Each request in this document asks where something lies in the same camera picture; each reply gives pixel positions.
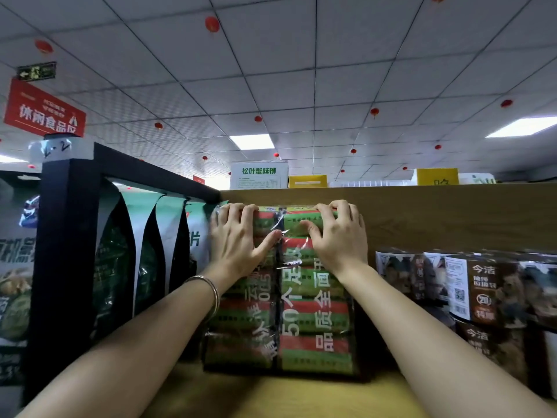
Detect wooden shelf base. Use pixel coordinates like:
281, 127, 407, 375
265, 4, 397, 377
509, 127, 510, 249
141, 360, 557, 418

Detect wooden shelf board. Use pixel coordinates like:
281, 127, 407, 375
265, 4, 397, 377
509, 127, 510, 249
219, 183, 557, 268

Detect green red roll multipack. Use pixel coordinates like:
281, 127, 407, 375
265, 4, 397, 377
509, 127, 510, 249
277, 206, 362, 380
201, 206, 281, 374

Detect yellow sign with black text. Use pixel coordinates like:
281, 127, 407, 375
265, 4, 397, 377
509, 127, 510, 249
416, 168, 460, 187

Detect white tape label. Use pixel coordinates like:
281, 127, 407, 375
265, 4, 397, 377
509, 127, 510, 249
28, 136, 95, 165

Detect person's right forearm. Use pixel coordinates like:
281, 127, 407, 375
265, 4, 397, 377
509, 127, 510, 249
333, 262, 557, 418

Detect person's left forearm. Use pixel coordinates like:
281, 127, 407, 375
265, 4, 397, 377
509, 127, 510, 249
17, 266, 239, 418

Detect green exit sign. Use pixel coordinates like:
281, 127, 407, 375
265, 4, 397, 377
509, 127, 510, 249
17, 61, 57, 82

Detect person's right hand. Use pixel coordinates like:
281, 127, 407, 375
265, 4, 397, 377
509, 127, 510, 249
300, 200, 369, 282

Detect black shelf frame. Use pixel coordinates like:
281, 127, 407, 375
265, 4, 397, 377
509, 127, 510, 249
24, 143, 221, 406

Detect red hanging aisle sign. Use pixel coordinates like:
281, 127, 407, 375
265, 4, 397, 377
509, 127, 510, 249
3, 78, 87, 138

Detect row of brown printed packets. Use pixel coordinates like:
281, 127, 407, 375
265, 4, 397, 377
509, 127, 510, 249
375, 249, 557, 399

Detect person's left hand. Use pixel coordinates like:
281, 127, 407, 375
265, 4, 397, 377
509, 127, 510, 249
202, 203, 283, 292

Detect group of red ceiling lanterns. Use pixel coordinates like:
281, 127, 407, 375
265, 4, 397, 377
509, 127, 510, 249
34, 0, 514, 174

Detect dark printed food bags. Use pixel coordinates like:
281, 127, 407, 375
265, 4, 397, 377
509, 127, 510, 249
0, 171, 41, 388

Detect small yellow sign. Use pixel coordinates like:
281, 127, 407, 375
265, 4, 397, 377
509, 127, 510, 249
288, 174, 328, 189

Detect silver bangle bracelet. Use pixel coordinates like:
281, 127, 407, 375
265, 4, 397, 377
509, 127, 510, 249
184, 275, 221, 323

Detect green white hanging bag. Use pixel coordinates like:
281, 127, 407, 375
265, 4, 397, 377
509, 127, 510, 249
185, 201, 218, 277
155, 195, 191, 296
120, 189, 167, 316

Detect white sign with green text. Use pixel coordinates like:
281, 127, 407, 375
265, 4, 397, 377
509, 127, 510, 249
229, 160, 289, 190

